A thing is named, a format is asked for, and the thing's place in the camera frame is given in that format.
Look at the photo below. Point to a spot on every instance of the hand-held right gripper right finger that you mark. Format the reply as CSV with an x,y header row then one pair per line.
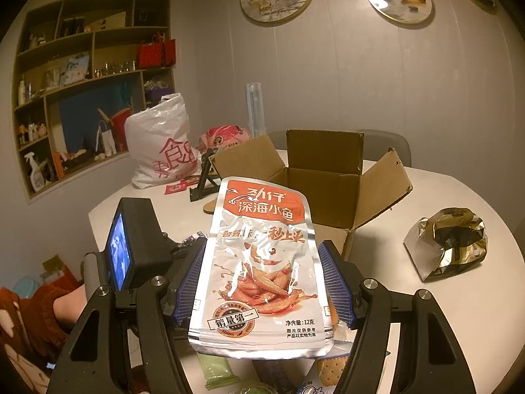
x,y
337,283

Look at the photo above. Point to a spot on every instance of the red paper card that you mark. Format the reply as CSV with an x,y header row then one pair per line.
x,y
178,186

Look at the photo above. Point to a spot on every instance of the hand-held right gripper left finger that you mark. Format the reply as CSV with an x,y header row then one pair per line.
x,y
189,283

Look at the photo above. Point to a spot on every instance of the red paper bag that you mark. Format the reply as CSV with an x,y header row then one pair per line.
x,y
121,129

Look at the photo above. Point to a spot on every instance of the person's left forearm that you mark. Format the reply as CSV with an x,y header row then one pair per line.
x,y
24,328

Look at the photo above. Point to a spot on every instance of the purple box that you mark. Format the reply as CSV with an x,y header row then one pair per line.
x,y
158,93

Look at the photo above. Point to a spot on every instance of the cracker packet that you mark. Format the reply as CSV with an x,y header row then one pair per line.
x,y
331,371

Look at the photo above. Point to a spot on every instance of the green snack packet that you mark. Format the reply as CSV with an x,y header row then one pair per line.
x,y
217,371

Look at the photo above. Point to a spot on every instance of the gold foil bag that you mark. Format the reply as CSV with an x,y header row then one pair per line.
x,y
447,246

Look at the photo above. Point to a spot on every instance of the white paper bag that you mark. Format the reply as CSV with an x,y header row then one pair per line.
x,y
106,139

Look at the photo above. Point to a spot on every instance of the wooden wall shelf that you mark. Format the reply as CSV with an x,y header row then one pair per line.
x,y
53,94

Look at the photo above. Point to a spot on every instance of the pink plastic bag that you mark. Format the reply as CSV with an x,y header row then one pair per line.
x,y
225,135

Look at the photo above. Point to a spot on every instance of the brown cardboard box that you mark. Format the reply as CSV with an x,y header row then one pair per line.
x,y
320,160

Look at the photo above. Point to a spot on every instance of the clear plastic tube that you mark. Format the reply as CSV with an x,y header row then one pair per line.
x,y
253,106

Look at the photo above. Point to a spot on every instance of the grey chair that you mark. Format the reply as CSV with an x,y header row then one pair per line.
x,y
387,147

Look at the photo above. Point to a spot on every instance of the silver fish snack packet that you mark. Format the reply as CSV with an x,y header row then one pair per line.
x,y
254,254

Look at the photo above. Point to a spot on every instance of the black phone stand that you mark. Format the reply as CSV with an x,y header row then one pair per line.
x,y
205,184

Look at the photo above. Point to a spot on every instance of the white spray bottle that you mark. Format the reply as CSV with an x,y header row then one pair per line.
x,y
35,172

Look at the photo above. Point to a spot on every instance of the red gift bag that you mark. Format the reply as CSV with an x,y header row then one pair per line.
x,y
156,51

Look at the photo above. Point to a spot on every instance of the white plastic bag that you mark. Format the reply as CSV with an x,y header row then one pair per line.
x,y
160,131

